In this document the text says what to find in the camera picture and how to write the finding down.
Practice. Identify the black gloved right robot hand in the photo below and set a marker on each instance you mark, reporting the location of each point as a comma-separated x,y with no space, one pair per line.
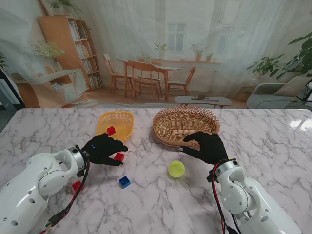
212,148

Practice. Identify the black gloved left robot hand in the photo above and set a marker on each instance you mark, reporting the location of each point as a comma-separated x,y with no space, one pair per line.
102,148

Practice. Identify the red toy building block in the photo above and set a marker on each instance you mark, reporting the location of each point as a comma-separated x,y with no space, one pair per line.
111,130
119,156
75,186

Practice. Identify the blue toy building block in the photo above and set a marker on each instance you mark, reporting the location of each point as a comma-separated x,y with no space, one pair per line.
124,181

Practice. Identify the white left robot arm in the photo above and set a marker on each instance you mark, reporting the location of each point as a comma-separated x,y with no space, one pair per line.
24,195

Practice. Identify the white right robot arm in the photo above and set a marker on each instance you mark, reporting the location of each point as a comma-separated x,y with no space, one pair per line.
256,200

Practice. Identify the yellow plastic mesh basket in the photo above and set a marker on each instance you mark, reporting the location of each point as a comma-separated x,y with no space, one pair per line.
117,117

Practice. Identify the yellow-green tennis ball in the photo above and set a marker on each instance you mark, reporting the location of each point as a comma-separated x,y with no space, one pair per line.
176,169

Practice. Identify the oval woven wicker basket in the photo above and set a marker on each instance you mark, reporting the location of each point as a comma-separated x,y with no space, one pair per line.
175,122

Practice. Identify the black backdrop stand pole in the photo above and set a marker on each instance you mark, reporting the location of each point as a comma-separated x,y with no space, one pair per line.
12,87

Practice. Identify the black tripod stand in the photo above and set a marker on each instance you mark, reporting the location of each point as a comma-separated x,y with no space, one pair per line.
307,93

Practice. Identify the printed room scene backdrop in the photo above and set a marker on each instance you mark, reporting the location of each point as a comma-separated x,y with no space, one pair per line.
156,36

